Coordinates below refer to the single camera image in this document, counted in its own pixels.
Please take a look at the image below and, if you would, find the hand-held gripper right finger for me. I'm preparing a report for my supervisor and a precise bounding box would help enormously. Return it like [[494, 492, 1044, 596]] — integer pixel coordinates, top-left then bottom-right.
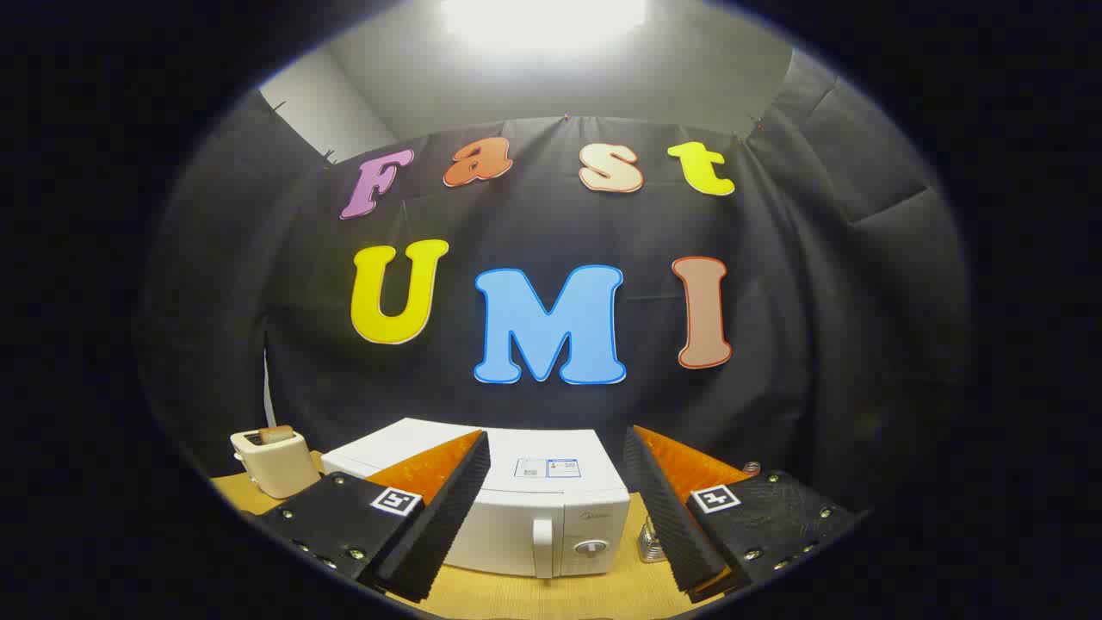
[[622, 425, 870, 604]]

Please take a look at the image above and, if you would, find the white microwave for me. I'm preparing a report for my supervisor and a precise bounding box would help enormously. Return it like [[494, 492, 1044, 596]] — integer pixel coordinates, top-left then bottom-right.
[[320, 418, 632, 580]]

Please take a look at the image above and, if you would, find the cream toaster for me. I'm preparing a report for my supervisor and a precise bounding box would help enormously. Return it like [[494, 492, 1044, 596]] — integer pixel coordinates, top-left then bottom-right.
[[230, 428, 321, 499]]

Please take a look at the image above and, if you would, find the black backdrop cloth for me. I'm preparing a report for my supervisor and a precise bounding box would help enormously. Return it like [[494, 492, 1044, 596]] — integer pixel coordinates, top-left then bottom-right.
[[138, 47, 974, 509]]

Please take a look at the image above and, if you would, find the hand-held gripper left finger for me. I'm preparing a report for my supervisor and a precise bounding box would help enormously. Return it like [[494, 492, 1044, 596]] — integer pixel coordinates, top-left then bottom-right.
[[250, 429, 492, 604]]

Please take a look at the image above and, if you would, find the metal wire basket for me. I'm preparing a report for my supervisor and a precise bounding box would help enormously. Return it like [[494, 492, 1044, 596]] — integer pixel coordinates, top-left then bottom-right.
[[637, 517, 671, 565]]

